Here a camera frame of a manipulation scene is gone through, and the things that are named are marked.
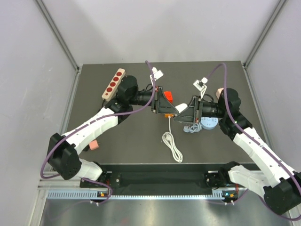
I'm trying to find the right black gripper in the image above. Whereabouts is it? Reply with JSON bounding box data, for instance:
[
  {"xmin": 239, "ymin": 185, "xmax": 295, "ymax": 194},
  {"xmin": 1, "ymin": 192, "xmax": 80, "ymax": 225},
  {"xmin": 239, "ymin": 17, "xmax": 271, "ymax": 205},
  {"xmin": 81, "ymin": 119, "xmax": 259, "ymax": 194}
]
[{"xmin": 173, "ymin": 96, "xmax": 226, "ymax": 124}]

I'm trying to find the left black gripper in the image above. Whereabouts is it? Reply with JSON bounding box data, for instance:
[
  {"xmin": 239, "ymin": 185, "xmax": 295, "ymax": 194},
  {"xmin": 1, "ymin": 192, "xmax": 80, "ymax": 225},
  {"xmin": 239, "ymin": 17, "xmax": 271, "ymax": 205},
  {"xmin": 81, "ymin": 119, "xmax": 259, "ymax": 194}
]
[{"xmin": 129, "ymin": 86, "xmax": 179, "ymax": 115}]

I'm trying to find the orange power strip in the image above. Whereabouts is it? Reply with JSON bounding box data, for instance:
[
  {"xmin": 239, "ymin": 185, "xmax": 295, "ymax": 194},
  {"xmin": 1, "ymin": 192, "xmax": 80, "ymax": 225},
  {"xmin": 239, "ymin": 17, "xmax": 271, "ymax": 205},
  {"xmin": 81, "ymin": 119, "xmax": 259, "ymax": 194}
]
[{"xmin": 165, "ymin": 113, "xmax": 174, "ymax": 118}]

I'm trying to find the white usb charger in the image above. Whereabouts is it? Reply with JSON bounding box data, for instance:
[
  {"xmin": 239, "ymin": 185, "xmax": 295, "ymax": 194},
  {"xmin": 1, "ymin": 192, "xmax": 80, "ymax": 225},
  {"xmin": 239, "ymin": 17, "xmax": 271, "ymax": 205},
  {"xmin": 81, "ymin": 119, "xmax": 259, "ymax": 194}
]
[{"xmin": 175, "ymin": 103, "xmax": 188, "ymax": 113}]

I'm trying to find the red plug adapter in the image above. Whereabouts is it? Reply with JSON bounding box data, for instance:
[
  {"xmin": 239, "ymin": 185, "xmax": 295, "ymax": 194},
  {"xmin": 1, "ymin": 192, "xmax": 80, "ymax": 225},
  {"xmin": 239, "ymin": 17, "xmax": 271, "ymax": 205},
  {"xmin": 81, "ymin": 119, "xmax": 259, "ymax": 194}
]
[{"xmin": 164, "ymin": 91, "xmax": 173, "ymax": 103}]

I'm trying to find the blue round power socket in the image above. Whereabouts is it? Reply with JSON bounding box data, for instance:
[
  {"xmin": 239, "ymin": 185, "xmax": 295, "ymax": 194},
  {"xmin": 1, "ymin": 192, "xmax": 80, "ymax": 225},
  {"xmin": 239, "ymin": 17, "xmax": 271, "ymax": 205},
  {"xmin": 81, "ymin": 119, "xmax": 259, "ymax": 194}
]
[{"xmin": 200, "ymin": 117, "xmax": 219, "ymax": 130}]

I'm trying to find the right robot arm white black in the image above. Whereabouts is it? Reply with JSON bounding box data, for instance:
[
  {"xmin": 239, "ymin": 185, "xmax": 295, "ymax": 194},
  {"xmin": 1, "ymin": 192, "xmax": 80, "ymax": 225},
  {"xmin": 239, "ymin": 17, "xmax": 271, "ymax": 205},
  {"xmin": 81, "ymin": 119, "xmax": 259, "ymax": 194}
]
[{"xmin": 174, "ymin": 88, "xmax": 301, "ymax": 215}]

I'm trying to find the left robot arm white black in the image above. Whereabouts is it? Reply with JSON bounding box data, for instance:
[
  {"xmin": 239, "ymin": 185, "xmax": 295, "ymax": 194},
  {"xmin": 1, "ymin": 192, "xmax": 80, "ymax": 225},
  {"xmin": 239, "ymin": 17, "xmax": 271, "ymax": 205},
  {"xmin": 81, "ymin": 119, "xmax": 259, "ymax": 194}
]
[{"xmin": 47, "ymin": 75, "xmax": 179, "ymax": 187}]

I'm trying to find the salmon pink plug adapter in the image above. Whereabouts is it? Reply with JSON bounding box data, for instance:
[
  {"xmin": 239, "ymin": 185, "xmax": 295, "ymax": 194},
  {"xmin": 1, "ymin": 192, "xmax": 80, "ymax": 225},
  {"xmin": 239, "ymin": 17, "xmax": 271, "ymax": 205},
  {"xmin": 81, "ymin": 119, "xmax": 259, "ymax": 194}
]
[{"xmin": 89, "ymin": 140, "xmax": 99, "ymax": 150}]

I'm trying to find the pink cube adapter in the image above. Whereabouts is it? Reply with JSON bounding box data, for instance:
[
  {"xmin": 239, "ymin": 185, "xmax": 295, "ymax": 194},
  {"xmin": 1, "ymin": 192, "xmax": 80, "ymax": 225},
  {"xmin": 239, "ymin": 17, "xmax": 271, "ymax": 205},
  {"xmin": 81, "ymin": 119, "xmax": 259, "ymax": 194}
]
[{"xmin": 215, "ymin": 88, "xmax": 224, "ymax": 99}]

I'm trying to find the beige red power strip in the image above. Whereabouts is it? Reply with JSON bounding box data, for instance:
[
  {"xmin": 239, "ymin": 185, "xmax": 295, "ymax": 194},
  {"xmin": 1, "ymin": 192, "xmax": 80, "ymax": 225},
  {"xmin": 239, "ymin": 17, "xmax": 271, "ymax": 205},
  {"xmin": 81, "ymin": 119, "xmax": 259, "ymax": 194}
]
[{"xmin": 102, "ymin": 68, "xmax": 126, "ymax": 102}]

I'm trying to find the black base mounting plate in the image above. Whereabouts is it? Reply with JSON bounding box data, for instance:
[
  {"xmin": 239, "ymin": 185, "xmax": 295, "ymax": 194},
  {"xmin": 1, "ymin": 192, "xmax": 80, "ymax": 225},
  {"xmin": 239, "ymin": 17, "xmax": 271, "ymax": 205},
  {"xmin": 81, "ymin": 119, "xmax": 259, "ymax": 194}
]
[{"xmin": 80, "ymin": 170, "xmax": 233, "ymax": 191}]

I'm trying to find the blue socket grey cord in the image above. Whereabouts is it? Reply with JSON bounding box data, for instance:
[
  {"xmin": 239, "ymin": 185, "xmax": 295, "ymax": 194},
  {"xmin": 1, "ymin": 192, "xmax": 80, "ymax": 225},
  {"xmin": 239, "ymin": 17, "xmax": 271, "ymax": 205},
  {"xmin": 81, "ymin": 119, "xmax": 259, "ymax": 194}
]
[{"xmin": 183, "ymin": 122, "xmax": 203, "ymax": 134}]

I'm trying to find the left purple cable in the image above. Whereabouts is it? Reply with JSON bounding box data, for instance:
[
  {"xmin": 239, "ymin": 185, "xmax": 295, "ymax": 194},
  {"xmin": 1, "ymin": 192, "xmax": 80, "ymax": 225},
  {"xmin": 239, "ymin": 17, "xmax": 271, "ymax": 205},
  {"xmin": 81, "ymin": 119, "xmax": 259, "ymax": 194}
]
[{"xmin": 40, "ymin": 60, "xmax": 158, "ymax": 203}]

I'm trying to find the purple cable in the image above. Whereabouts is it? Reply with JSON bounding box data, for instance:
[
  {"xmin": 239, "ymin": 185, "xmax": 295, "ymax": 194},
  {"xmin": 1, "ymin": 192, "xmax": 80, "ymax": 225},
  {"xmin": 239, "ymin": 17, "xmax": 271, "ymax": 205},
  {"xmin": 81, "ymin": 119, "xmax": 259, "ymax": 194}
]
[
  {"xmin": 40, "ymin": 60, "xmax": 158, "ymax": 203},
  {"xmin": 206, "ymin": 63, "xmax": 301, "ymax": 221}
]

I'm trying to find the white cord with plug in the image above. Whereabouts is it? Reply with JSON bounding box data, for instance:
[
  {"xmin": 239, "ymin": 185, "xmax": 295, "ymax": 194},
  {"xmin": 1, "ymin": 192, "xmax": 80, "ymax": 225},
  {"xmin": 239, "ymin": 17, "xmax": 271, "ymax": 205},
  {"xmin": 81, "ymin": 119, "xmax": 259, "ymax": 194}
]
[{"xmin": 162, "ymin": 117, "xmax": 183, "ymax": 163}]

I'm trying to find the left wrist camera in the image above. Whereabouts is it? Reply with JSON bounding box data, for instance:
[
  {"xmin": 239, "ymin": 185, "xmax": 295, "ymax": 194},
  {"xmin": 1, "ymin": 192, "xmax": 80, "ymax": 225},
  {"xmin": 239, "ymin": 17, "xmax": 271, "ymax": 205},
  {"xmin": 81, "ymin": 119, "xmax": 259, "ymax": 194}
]
[{"xmin": 150, "ymin": 67, "xmax": 164, "ymax": 81}]

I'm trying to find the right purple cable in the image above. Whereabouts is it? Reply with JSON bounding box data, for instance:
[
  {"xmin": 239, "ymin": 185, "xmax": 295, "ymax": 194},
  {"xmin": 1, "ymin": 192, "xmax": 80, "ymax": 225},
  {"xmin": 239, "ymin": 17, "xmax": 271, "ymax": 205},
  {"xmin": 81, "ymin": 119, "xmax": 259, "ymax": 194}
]
[{"xmin": 206, "ymin": 63, "xmax": 301, "ymax": 221}]

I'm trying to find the grey slotted cable duct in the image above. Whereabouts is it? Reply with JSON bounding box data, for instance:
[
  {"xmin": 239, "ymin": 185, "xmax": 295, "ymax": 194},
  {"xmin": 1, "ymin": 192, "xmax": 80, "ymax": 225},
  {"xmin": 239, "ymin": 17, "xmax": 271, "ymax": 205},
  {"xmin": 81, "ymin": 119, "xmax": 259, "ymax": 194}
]
[{"xmin": 47, "ymin": 190, "xmax": 235, "ymax": 200}]

